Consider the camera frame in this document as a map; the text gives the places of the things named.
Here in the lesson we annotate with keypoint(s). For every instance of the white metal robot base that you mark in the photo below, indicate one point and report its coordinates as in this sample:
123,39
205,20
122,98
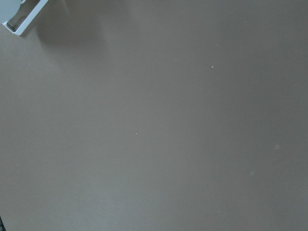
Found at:
9,9

